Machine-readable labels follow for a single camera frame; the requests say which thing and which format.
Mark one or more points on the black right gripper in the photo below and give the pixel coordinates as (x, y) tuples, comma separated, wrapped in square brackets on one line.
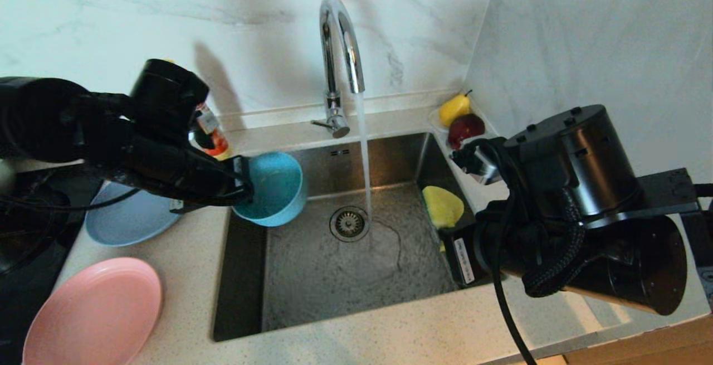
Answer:
[(479, 231)]

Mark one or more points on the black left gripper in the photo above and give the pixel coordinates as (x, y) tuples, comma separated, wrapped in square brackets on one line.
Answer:
[(178, 173)]

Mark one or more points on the teal ceramic bowl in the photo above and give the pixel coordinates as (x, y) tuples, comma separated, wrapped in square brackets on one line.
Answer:
[(276, 186)]

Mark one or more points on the yellow fish-shaped sponge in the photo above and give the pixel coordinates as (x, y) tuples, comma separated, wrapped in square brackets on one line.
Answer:
[(443, 206)]

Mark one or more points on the yellow orange dish soap bottle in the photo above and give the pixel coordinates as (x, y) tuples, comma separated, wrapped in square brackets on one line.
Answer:
[(220, 145)]

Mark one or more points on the chrome faucet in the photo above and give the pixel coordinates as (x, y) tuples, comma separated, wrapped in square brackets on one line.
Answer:
[(334, 47)]

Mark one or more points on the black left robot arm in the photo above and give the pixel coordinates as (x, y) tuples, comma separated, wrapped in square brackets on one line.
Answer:
[(33, 114)]

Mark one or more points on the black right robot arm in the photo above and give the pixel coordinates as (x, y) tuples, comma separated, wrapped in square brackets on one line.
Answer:
[(585, 175)]

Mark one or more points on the metal sink drain strainer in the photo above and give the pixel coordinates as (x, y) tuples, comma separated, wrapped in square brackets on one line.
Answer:
[(349, 224)]

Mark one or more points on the stainless steel sink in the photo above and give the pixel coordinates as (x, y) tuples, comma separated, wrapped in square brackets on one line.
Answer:
[(334, 281)]

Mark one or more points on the dark red apple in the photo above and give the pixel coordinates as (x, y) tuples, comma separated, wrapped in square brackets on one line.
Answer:
[(465, 125)]

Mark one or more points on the blue plastic plate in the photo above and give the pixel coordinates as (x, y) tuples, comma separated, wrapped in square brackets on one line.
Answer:
[(133, 220)]

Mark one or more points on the small white dish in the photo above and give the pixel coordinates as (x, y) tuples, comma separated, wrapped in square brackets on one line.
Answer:
[(433, 120)]

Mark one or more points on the running water stream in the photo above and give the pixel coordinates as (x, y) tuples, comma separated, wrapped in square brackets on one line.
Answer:
[(365, 159)]

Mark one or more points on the yellow pear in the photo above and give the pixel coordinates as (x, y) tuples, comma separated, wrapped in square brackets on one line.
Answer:
[(452, 108)]

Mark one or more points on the pink plastic plate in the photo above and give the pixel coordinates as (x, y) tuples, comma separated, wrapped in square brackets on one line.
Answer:
[(94, 315)]

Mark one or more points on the wooden cabinet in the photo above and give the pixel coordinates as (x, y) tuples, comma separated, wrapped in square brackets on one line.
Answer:
[(657, 348)]

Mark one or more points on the black induction cooktop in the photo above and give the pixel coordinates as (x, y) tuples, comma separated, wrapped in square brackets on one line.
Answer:
[(22, 298)]

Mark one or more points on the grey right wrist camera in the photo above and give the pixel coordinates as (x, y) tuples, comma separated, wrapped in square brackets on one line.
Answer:
[(479, 164)]

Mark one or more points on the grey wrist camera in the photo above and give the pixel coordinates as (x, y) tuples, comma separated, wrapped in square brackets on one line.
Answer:
[(207, 121), (479, 164)]

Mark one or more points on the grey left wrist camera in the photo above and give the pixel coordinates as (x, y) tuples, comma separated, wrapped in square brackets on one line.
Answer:
[(207, 121)]

